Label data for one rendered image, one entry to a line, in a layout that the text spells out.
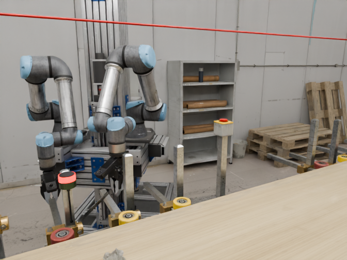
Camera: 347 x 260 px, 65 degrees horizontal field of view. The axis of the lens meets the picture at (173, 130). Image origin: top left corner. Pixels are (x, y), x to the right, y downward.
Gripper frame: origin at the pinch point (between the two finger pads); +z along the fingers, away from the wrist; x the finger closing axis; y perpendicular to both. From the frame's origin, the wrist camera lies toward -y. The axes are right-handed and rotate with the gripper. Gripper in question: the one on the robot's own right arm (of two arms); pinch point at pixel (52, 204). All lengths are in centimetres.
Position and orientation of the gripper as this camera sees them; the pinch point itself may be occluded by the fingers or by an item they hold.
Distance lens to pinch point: 152.7
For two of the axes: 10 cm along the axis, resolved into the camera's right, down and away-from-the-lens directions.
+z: -0.1, 9.7, 2.6
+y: -4.8, -2.3, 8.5
